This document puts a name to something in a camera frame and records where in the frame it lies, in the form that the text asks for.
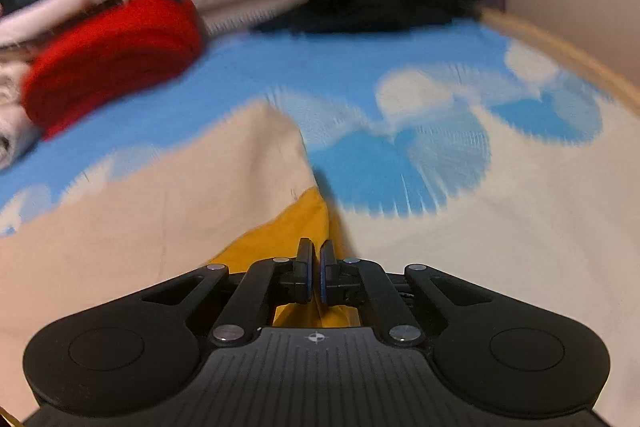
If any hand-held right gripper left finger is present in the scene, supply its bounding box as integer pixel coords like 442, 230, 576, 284
142, 238, 317, 348

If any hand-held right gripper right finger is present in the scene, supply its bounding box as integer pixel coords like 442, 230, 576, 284
320, 240, 496, 348

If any wooden bed frame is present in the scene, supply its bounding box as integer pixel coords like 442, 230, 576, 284
477, 6, 640, 108

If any red folded blanket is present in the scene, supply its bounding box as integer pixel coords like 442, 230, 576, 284
22, 0, 206, 141

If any blue and white printed bedsheet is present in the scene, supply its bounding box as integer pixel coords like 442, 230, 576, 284
0, 18, 640, 427

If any beige and yellow hooded jacket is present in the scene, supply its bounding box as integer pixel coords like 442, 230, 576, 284
0, 101, 363, 423

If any grey white folded quilt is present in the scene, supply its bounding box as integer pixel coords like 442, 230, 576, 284
0, 0, 136, 170

